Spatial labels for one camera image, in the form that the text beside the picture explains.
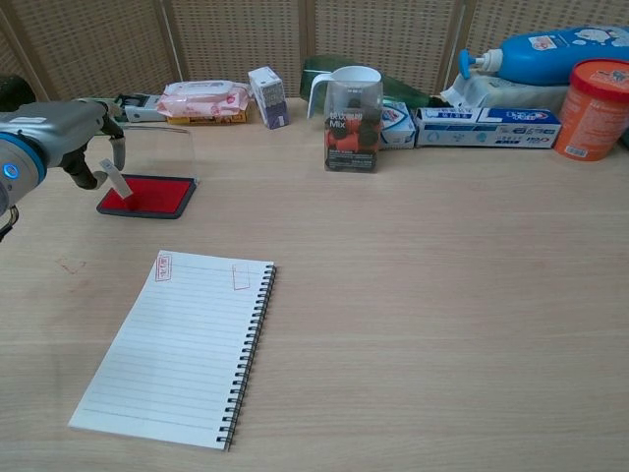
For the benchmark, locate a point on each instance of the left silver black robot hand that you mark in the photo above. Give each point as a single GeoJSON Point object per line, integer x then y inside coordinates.
{"type": "Point", "coordinates": [54, 128]}

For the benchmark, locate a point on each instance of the red-faced rubber stamp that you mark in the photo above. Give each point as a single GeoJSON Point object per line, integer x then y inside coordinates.
{"type": "Point", "coordinates": [118, 179]}

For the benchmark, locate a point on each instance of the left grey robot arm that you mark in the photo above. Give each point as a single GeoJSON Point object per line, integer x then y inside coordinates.
{"type": "Point", "coordinates": [17, 182]}

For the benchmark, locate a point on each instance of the white lined spiral notebook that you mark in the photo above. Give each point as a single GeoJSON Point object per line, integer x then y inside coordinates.
{"type": "Point", "coordinates": [187, 344]}

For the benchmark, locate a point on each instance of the black printed sauce bottle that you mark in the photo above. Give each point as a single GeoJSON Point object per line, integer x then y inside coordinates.
{"type": "Point", "coordinates": [15, 91]}

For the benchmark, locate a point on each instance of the red ink pad clear lid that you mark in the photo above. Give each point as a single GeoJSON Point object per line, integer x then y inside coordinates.
{"type": "Point", "coordinates": [152, 199]}

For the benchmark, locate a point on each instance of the pink wet wipes pack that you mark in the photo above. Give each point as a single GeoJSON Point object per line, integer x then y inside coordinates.
{"type": "Point", "coordinates": [201, 98]}

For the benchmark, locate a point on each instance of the flat yellow box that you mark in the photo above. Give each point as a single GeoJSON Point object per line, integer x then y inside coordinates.
{"type": "Point", "coordinates": [206, 120]}

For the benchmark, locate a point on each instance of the wooden perforated folding screen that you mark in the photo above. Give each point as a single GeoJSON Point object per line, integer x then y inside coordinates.
{"type": "Point", "coordinates": [236, 39]}

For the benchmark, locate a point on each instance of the white purple small carton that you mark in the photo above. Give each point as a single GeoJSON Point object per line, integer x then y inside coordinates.
{"type": "Point", "coordinates": [269, 98]}

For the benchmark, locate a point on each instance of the green glass bottle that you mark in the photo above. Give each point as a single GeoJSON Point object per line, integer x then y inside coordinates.
{"type": "Point", "coordinates": [314, 74]}

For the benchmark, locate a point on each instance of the dark snack pouch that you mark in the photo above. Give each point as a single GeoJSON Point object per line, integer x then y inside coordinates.
{"type": "Point", "coordinates": [351, 142]}

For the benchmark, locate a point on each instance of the blue white soap box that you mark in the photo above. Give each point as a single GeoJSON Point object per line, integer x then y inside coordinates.
{"type": "Point", "coordinates": [398, 125]}

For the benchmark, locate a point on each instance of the blue white toothpaste box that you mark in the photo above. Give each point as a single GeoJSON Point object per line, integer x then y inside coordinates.
{"type": "Point", "coordinates": [486, 130]}

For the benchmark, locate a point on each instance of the white refill pouch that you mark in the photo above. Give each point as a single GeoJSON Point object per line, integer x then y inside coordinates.
{"type": "Point", "coordinates": [506, 93]}

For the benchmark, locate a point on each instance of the blue pump bottle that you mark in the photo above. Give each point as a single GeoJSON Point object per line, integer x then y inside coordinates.
{"type": "Point", "coordinates": [555, 56]}

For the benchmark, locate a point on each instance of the orange cylindrical tub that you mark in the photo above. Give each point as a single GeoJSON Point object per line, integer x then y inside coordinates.
{"type": "Point", "coordinates": [594, 113]}

